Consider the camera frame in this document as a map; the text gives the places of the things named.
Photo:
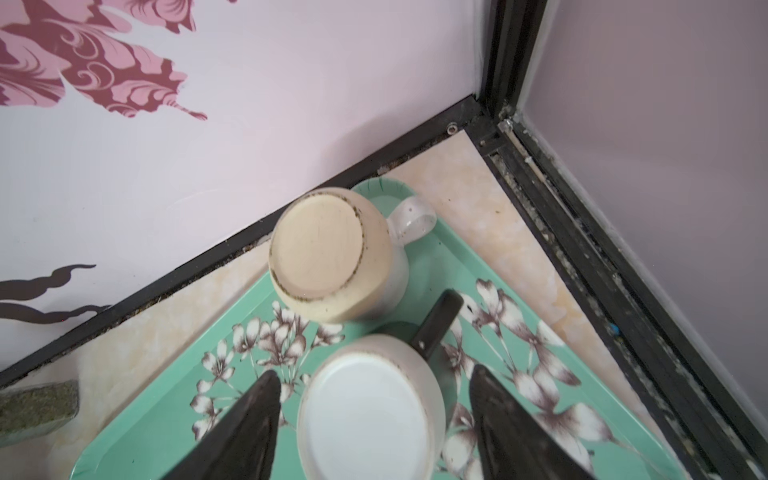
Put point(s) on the green floral tray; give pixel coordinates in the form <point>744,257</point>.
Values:
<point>495,329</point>

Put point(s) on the glass spice jar black lid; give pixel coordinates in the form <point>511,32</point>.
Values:
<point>36,411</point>

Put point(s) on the cream beige mug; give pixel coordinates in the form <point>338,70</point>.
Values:
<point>334,257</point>

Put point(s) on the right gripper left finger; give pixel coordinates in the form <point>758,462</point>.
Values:
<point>243,444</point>

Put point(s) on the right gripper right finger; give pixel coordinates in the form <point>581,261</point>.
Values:
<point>511,444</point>

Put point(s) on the black mug white base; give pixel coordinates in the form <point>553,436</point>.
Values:
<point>380,407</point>

